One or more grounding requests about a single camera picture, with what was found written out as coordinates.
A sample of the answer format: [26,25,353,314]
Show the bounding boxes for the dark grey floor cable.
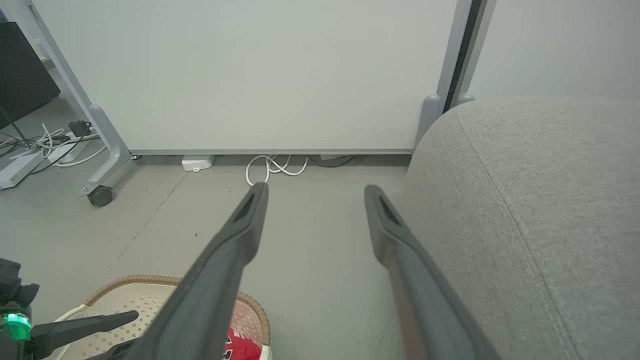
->
[306,154,357,169]

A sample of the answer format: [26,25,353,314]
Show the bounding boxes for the black cabinet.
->
[0,21,62,130]

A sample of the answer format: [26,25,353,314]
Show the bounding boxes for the red patterned cloth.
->
[224,327,264,360]

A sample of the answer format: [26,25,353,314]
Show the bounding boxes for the beige perforated laundry basket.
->
[50,274,272,360]

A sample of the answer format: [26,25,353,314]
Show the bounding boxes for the grey partition leg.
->
[77,103,135,198]

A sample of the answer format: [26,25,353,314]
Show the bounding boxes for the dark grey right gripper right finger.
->
[364,184,502,360]

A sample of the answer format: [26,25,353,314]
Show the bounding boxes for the coiled white cable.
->
[244,153,310,187]

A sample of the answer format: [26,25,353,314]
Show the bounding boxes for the tangled white cables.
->
[0,122,109,169]

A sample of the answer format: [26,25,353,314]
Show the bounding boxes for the light grey fabric sofa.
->
[402,97,640,360]

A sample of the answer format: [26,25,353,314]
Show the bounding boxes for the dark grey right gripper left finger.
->
[90,182,270,360]

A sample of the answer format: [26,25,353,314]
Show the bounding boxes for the black power adapter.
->
[67,120,92,139]

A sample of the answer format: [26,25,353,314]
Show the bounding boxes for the wide white partition panel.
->
[15,0,473,156]

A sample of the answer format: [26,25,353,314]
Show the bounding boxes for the dark caster wheel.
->
[87,185,115,208]

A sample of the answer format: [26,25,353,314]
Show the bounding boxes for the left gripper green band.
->
[0,257,144,360]

